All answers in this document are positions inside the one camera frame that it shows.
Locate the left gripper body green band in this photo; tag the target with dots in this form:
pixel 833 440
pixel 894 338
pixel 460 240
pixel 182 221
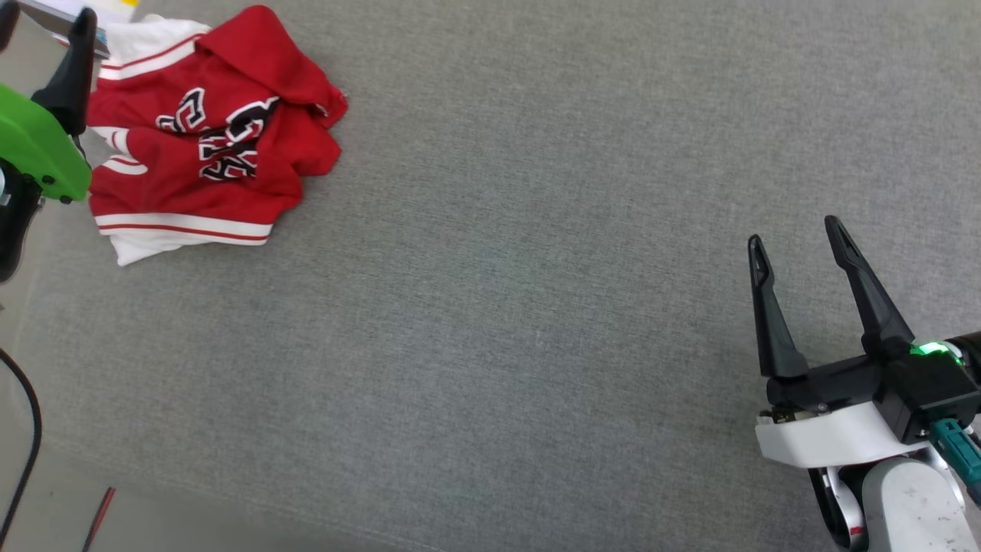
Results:
pixel 38 146

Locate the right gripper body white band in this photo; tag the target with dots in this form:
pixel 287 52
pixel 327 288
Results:
pixel 828 433

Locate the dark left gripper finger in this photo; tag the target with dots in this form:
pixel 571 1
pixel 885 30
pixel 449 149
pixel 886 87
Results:
pixel 6 19
pixel 73 84

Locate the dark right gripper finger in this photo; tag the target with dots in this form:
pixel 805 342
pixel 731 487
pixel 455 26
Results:
pixel 774 330
pixel 874 307

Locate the red and white jersey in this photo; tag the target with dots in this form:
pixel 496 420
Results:
pixel 230 192

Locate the white equipment box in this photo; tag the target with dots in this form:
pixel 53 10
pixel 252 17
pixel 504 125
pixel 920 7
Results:
pixel 84 19

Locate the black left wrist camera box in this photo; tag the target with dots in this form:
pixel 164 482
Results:
pixel 15 222

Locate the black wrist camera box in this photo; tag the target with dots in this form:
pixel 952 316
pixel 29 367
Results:
pixel 931 391
pixel 15 222

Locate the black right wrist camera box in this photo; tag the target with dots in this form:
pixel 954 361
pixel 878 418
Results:
pixel 931 391

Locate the teal right camera connector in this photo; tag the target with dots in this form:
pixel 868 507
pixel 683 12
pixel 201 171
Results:
pixel 958 452

